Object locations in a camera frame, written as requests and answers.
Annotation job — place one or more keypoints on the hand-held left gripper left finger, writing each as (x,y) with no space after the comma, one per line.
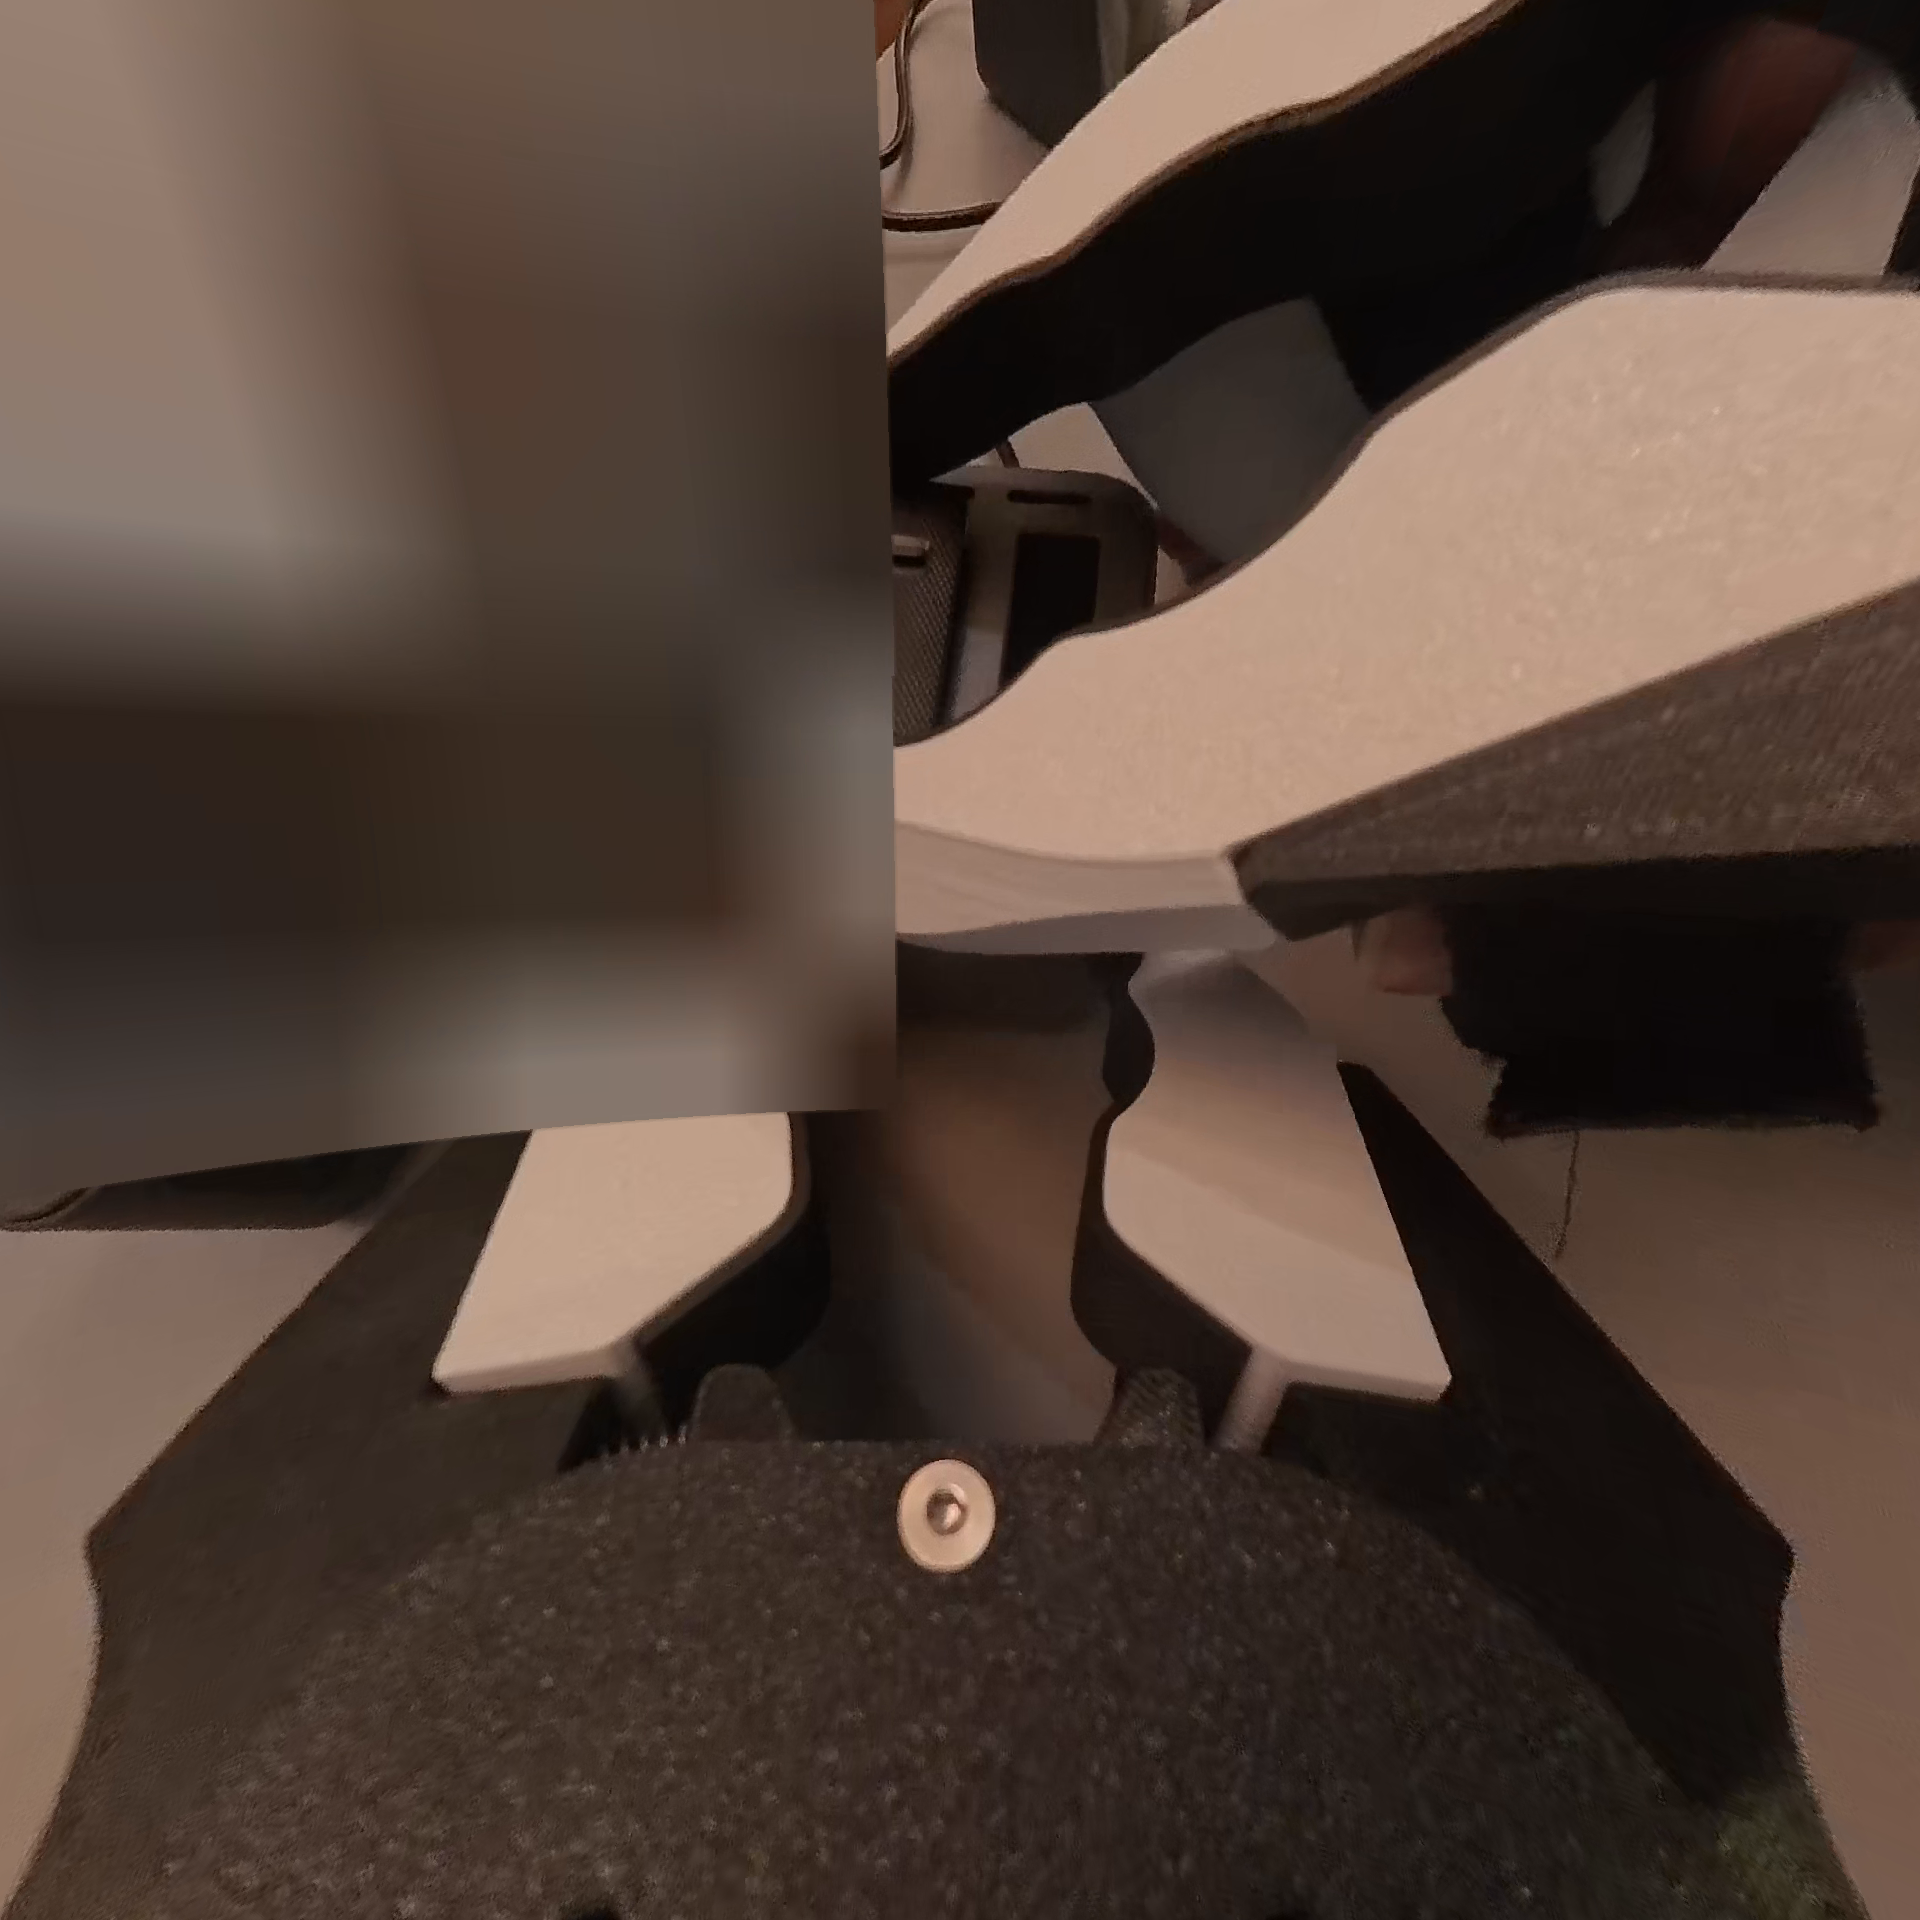
(631,1244)

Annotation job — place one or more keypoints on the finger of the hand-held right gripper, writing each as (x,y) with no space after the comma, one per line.
(1501,600)
(1201,120)

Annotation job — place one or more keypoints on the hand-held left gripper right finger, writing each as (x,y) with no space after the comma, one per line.
(1275,1201)

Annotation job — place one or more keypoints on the person's right hand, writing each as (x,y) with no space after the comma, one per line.
(1755,120)

